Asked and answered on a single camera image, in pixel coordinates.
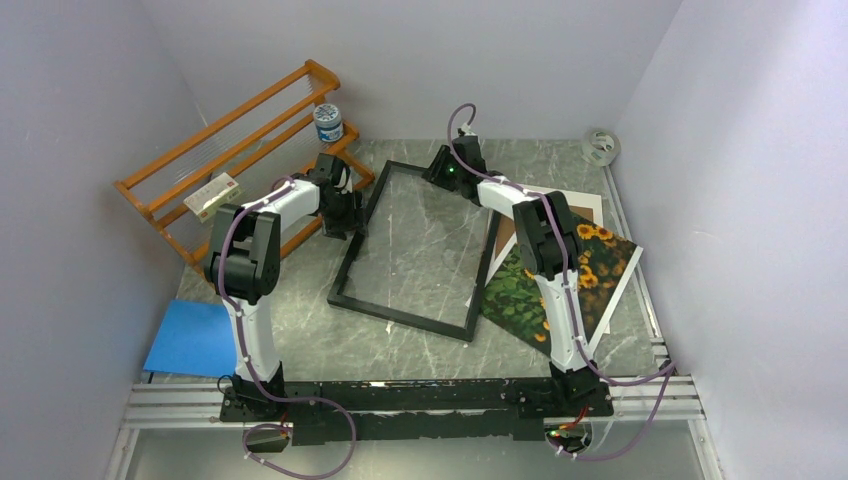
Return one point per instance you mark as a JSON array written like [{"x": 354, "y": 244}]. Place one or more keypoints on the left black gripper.
[{"x": 355, "y": 220}]

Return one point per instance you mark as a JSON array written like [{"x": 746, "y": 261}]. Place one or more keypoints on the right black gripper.
[{"x": 435, "y": 172}]

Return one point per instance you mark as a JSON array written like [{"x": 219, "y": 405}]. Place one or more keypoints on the black picture frame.
[{"x": 339, "y": 298}]

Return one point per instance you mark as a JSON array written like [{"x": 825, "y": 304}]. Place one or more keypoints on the white mat board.
[{"x": 574, "y": 199}]

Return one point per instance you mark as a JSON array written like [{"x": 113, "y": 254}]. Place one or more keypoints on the sunflower photo print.
[{"x": 513, "y": 300}]

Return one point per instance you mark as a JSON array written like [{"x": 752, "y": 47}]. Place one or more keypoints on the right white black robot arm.
[{"x": 549, "y": 247}]

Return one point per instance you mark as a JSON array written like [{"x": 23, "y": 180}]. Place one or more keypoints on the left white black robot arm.
[{"x": 244, "y": 259}]

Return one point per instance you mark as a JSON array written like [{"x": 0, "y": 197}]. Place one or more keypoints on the blue white jar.
[{"x": 328, "y": 122}]

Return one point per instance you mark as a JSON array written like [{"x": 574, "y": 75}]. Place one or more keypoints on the orange wooden rack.
[{"x": 267, "y": 137}]

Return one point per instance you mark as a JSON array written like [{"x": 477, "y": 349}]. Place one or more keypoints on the white red small box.
[{"x": 204, "y": 202}]

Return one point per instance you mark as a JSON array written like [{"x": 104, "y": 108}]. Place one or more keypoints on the clear tape roll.
[{"x": 600, "y": 147}]

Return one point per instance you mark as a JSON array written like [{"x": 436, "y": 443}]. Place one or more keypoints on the blue paper sheet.
[{"x": 193, "y": 339}]

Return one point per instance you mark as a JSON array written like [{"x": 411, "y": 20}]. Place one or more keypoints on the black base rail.
[{"x": 321, "y": 412}]

